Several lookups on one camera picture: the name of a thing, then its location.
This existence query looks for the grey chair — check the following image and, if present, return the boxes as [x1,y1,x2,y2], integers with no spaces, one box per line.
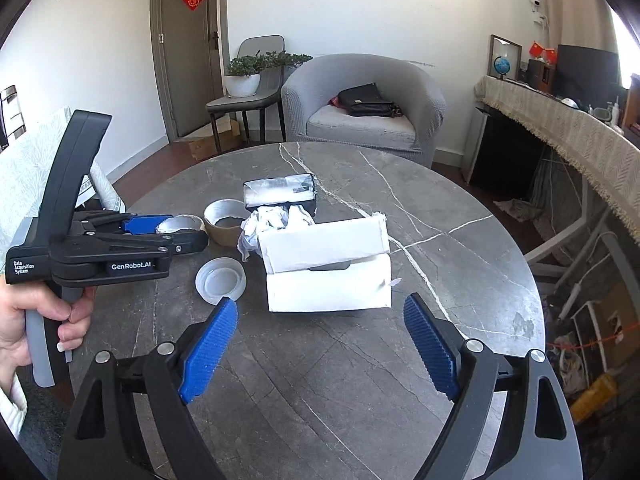
[206,35,287,153]

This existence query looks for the brown tape roll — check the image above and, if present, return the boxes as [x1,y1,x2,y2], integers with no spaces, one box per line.
[203,199,249,247]

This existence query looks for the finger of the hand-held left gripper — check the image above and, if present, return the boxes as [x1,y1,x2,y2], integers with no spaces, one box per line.
[74,211,174,236]
[92,230,209,261]

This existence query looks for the grey armchair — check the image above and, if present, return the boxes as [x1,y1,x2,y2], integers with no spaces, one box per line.
[281,54,447,168]

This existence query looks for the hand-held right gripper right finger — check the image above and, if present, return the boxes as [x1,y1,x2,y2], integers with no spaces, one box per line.
[403,293,585,480]

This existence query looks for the potted plant white pot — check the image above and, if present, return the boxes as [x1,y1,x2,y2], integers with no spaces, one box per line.
[223,50,313,98]

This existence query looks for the crumpled newspaper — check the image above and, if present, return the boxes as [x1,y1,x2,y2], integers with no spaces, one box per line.
[492,197,543,223]

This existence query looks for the white side panel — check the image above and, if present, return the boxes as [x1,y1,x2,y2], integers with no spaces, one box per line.
[462,105,488,173]

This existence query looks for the beige lace cloth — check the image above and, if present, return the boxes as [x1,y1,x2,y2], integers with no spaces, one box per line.
[474,75,640,241]

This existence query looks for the picture frame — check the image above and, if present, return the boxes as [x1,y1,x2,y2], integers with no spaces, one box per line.
[487,34,523,81]

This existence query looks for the person's left hand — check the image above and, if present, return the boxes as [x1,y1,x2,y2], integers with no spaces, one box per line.
[0,280,97,392]

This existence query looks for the black bag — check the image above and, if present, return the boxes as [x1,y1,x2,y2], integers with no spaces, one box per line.
[337,82,402,118]

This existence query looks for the white cardboard box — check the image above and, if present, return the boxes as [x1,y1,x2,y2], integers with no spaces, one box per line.
[257,212,392,313]

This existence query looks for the small red flags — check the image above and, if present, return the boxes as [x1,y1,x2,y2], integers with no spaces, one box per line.
[530,41,558,63]

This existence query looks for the black monitor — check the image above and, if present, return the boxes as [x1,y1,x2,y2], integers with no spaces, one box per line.
[555,44,621,106]

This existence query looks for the white plastic ring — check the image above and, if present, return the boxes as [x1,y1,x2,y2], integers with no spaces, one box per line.
[155,213,205,236]

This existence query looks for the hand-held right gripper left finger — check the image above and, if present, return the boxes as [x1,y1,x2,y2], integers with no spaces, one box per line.
[57,296,239,480]

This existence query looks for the white paper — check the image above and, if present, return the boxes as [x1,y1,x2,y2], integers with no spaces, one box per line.
[237,203,316,263]

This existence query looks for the grey door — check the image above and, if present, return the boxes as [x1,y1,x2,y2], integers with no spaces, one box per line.
[151,0,228,143]

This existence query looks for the grey wall pipe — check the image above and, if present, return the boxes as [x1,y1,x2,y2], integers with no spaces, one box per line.
[218,0,231,98]

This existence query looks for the round grey marble table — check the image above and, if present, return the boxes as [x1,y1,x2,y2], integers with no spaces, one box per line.
[70,141,546,480]

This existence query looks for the white round lid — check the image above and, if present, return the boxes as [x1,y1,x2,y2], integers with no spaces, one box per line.
[196,257,247,306]

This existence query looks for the flat brown cardboard box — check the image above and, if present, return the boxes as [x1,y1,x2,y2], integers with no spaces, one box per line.
[187,120,242,162]

